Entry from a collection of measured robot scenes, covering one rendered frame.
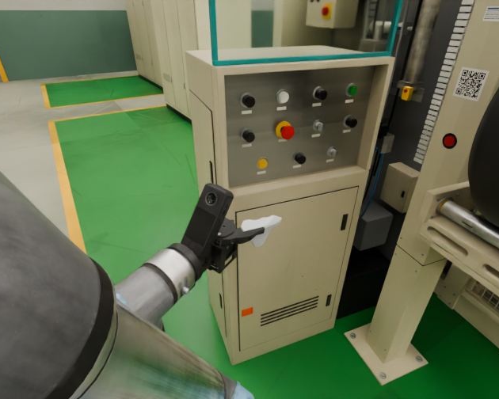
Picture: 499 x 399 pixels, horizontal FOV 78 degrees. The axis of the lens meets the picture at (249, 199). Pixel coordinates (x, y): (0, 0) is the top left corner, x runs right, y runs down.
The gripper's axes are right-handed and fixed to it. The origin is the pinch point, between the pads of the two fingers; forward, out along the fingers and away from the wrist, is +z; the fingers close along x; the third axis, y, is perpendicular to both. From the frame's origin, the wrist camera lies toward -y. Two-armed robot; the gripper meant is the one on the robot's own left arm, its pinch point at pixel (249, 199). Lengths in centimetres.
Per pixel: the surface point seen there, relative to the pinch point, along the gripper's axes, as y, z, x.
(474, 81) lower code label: -21, 59, 30
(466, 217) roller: 9, 44, 43
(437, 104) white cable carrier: -12, 66, 24
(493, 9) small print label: -36, 60, 26
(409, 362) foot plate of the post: 98, 64, 61
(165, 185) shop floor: 129, 124, -156
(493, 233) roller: 8, 40, 48
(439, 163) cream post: 3, 60, 32
